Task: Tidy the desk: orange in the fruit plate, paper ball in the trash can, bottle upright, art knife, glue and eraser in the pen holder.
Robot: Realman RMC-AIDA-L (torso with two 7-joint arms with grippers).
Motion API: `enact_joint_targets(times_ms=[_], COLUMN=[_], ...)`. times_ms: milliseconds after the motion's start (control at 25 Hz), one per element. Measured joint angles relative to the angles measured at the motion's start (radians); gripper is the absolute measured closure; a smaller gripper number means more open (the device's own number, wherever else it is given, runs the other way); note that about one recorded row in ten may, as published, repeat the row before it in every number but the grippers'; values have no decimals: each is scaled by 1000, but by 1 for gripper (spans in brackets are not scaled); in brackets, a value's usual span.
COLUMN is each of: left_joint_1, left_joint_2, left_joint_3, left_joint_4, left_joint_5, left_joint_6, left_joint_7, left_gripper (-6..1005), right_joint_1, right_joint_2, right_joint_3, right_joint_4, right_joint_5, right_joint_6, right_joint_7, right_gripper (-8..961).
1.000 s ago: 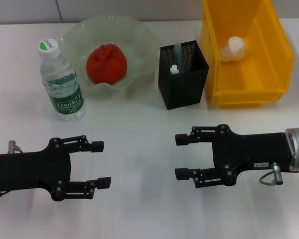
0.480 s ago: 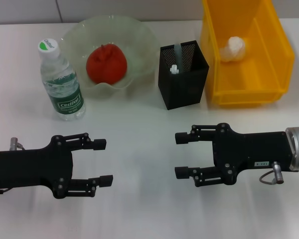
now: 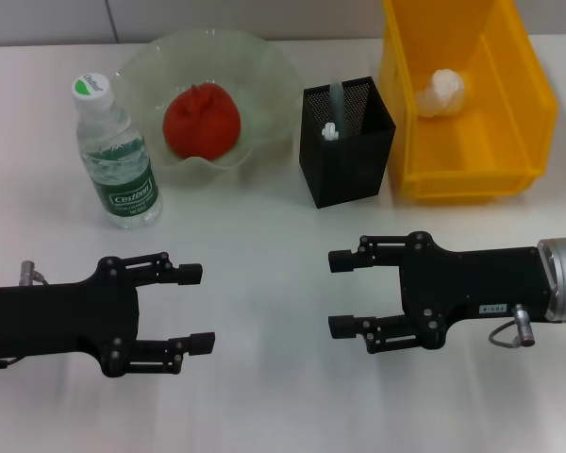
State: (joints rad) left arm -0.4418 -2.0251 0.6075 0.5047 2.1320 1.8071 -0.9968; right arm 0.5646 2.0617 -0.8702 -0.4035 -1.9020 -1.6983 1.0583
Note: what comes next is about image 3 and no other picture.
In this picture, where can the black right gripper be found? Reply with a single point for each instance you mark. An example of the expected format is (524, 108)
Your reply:
(476, 283)

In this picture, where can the grey marker pen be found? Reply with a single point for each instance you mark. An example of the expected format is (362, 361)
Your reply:
(338, 104)

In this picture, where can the green glass fruit plate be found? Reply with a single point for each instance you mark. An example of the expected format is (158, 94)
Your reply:
(264, 85)

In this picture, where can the white paper ball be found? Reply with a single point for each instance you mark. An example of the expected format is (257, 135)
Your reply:
(441, 94)

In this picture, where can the black mesh pen holder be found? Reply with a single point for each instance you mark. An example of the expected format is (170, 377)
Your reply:
(344, 174)

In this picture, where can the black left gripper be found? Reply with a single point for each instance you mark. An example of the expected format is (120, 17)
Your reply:
(66, 321)

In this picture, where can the green utility knife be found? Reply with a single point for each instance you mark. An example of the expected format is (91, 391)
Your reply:
(330, 132)

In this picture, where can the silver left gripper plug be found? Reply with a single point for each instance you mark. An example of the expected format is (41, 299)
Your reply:
(28, 273)

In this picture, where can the orange toy fruit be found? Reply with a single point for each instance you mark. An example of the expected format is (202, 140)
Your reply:
(203, 127)

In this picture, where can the clear green-label water bottle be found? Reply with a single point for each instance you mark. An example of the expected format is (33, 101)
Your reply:
(122, 165)

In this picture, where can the yellow plastic bin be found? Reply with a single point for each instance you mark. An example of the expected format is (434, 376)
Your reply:
(476, 156)

